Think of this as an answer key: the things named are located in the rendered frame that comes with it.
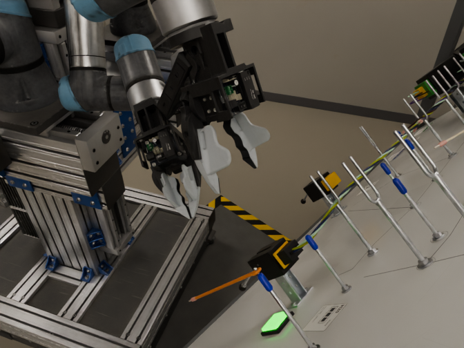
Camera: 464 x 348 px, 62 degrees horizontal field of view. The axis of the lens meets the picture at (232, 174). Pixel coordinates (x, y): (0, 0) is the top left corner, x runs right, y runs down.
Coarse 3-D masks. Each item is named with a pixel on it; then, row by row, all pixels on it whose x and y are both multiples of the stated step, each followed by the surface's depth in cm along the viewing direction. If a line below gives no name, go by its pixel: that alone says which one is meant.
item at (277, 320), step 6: (282, 312) 55; (270, 318) 56; (276, 318) 54; (282, 318) 53; (288, 318) 53; (270, 324) 54; (276, 324) 52; (282, 324) 53; (264, 330) 54; (270, 330) 53; (276, 330) 52
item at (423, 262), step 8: (352, 160) 43; (360, 168) 43; (352, 176) 42; (360, 184) 42; (376, 192) 43; (376, 200) 42; (384, 208) 42; (392, 216) 42; (392, 224) 42; (400, 232) 42; (408, 240) 42; (416, 248) 42; (416, 256) 42; (424, 264) 42
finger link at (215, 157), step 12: (204, 132) 51; (204, 144) 51; (216, 144) 50; (204, 156) 51; (216, 156) 50; (228, 156) 49; (204, 168) 51; (216, 168) 50; (216, 180) 53; (216, 192) 53
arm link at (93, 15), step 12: (72, 0) 52; (84, 0) 51; (96, 0) 51; (108, 0) 50; (120, 0) 50; (132, 0) 50; (144, 0) 57; (84, 12) 53; (96, 12) 52; (108, 12) 53; (120, 12) 54
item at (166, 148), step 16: (144, 112) 69; (160, 112) 69; (144, 128) 67; (160, 128) 65; (176, 128) 68; (144, 144) 67; (160, 144) 66; (176, 144) 64; (144, 160) 67; (160, 160) 65; (176, 160) 68
